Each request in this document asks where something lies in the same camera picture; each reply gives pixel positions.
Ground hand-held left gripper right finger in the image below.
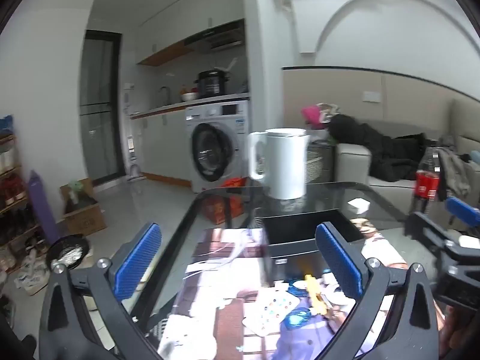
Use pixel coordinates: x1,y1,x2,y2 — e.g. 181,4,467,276
314,221,447,360

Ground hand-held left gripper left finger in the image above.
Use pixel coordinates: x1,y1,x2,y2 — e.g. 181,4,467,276
37,222,166,360

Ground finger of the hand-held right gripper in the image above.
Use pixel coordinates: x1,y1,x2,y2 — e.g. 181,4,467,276
404,212,460,256
444,196,480,230

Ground yellow plastic scissors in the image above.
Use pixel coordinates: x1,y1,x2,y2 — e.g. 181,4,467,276
304,274,329,316

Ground black storage box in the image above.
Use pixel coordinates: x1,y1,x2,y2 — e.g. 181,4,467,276
260,210,366,283

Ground white paint palette card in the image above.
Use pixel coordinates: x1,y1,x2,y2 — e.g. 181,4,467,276
242,292,303,337

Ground grey cloth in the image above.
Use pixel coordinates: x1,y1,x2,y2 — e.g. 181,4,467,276
438,148,472,200

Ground red label soda bottle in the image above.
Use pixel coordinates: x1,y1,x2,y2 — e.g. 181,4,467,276
412,140,444,215

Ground white charger cube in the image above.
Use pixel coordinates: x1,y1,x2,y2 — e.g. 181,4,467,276
346,197,372,215

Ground blue crumpled plastic piece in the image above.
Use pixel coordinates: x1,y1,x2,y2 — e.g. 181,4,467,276
282,307,313,328

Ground brown cardboard box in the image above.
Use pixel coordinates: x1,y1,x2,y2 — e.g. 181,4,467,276
59,178,108,238

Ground foil-lined black pan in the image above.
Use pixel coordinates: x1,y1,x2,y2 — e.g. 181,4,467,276
45,233,91,271

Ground black jacket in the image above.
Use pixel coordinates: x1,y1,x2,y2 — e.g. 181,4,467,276
326,114,440,183

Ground beige sofa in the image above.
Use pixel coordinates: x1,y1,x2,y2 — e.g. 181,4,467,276
333,99,480,205

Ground red cardboard box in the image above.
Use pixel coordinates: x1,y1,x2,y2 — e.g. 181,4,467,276
200,176,250,226

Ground wicker basket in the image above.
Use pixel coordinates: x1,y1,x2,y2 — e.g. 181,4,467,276
305,140,337,185

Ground printed desk mat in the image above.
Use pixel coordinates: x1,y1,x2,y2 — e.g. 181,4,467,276
157,217,410,360

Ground purple yoga mat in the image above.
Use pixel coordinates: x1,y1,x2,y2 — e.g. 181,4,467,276
28,170,61,247

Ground white electric kettle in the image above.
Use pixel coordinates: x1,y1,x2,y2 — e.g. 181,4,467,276
247,127,311,200

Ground floor mop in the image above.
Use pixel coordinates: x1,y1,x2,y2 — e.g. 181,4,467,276
121,85,147,181

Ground white base cabinet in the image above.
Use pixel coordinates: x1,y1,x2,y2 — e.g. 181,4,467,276
130,108,194,187

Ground wooden shoe rack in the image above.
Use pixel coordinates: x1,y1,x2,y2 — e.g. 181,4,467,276
0,115,46,275

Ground pink cloth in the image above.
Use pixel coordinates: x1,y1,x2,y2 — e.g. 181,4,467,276
301,105,324,129

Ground patterned cushion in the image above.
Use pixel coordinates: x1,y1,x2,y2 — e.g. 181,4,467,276
317,102,343,123

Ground dark glass door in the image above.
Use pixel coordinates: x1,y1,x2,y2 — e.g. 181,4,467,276
79,29,125,187

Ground white washing machine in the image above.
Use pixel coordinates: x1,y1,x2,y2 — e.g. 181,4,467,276
185,100,251,194

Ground black pressure cooker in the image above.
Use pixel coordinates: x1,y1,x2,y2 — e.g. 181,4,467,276
193,69,230,100

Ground range hood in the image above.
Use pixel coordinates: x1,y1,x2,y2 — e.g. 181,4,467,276
183,26,245,52

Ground white wall cabinets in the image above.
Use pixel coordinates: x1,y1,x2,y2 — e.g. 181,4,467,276
134,0,245,65

